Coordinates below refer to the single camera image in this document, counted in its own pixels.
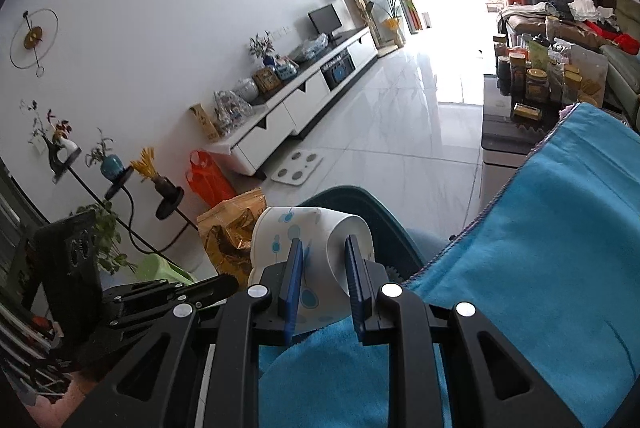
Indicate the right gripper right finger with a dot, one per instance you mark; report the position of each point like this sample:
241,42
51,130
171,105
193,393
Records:
359,286

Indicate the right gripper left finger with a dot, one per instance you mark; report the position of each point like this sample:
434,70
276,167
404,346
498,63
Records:
291,284

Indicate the crushed white paper cup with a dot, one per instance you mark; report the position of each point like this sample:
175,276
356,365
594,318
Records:
324,296

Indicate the potted green plant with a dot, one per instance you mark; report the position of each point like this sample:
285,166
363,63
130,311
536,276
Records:
107,239

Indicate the golden gift bag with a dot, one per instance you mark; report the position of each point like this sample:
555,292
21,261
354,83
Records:
226,233

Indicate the green plastic stool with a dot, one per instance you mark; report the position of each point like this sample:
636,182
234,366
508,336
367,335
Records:
154,267

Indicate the white bathroom scale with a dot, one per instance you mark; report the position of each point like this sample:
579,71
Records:
297,167

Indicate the orange plastic bag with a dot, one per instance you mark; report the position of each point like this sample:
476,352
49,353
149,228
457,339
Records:
206,180

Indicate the white TV cabinet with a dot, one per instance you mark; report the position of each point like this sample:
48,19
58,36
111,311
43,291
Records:
295,108

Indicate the blue floral tablecloth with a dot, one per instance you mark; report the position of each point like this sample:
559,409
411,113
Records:
553,262

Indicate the small black monitor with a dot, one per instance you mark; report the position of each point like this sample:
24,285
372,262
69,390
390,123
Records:
325,21

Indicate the cluttered coffee table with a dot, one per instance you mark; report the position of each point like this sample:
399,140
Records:
534,82

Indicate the green sectional sofa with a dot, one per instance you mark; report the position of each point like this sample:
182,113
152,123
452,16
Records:
623,61

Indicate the round wall clock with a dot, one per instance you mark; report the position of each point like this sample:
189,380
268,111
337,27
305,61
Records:
33,40

